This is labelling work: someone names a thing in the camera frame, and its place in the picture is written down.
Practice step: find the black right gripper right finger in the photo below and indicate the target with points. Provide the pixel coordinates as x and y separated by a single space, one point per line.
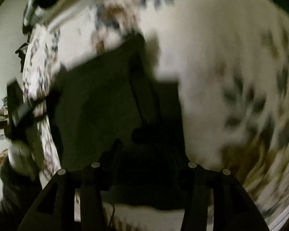
233 208

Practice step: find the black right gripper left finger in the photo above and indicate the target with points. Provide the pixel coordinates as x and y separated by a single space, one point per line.
70 201

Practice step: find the dark striped sweater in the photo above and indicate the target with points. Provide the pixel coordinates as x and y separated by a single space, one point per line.
108 110

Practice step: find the floral bed cover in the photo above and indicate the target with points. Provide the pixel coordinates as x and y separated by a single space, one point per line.
231 58

